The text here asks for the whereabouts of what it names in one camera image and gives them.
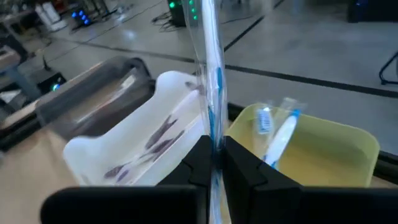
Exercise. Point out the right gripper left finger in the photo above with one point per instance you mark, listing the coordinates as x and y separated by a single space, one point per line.
192 171

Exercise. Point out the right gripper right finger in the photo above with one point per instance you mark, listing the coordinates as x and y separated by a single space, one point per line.
245 174

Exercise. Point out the blue toothbrush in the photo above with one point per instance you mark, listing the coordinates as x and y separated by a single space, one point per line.
281 140
214 93
264 119

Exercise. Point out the orange toothbrush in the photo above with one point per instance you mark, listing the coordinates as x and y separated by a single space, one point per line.
126 83

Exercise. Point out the yellow plastic bin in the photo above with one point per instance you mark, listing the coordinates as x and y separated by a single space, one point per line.
335 155

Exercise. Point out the white plastic bin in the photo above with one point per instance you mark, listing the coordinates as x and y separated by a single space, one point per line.
93 155

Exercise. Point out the grey transparent plastic bin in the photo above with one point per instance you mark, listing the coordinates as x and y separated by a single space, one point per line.
93 102

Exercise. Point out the computer tower green lights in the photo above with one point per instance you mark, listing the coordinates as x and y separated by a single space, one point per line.
177 15

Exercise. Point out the black box cyan light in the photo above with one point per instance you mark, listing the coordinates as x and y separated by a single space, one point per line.
51 82

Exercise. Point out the black device blue lights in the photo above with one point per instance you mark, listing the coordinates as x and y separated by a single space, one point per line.
81 17

